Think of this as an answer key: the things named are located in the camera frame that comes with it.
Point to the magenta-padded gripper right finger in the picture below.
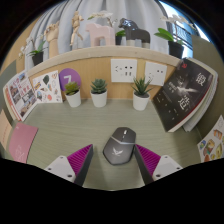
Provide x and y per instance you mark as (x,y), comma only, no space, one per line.
(166,165)

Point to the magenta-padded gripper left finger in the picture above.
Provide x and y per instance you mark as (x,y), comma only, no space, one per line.
(58,165)

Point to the grey computer mouse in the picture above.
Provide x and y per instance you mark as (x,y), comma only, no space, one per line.
(119,146)

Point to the pink mouse pad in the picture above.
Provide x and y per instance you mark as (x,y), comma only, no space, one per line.
(22,143)

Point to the yellow-green succulent in white pot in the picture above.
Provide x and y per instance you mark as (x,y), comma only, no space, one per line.
(74,99)

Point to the spiky succulent in white pot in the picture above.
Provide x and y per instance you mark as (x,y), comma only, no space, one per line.
(140,101)

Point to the black cover book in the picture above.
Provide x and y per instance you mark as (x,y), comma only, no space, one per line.
(181,96)

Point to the rosette succulent in white pot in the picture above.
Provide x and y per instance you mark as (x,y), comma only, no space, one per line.
(99,99)

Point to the red and white photo book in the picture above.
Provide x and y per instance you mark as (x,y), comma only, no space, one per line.
(21,95)

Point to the white cartoon sticker sheet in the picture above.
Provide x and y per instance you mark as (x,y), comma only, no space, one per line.
(46,86)

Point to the purple round number sticker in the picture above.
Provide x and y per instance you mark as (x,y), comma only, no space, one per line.
(69,78)

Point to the green desk partition panel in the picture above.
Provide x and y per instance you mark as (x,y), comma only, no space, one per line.
(6,76)
(215,60)

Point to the wooden desk back shelf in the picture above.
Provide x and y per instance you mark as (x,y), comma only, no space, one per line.
(95,65)

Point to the white orchid, wide-leaf, black pot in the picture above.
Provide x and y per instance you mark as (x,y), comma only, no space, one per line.
(37,58)

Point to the tall white orchid, black pot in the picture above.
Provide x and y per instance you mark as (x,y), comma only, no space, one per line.
(175,50)

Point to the black horse figurine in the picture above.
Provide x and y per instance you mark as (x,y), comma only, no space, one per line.
(135,33)

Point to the dark framed window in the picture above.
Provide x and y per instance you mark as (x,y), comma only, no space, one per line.
(186,30)

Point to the white orchid behind horse figurines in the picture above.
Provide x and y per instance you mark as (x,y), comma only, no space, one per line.
(119,36)

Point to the wooden jointed mannequin figure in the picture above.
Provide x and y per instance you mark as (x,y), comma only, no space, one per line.
(76,26)

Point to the light grey curtain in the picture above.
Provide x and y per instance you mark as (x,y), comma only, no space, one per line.
(140,10)

